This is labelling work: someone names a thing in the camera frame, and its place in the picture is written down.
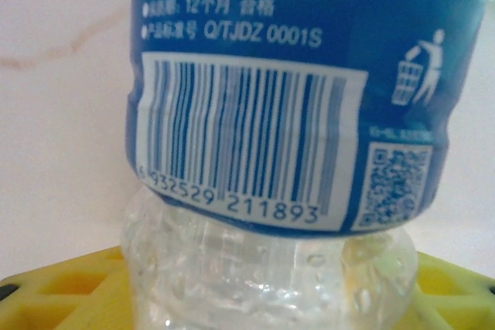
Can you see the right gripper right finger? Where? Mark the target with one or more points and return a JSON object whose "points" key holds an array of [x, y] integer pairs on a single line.
{"points": [[456, 299]]}

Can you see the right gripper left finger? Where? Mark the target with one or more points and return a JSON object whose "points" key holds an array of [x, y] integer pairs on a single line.
{"points": [[58, 295]]}

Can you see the blue label bottle white cap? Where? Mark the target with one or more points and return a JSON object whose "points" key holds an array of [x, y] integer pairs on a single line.
{"points": [[251, 113]]}

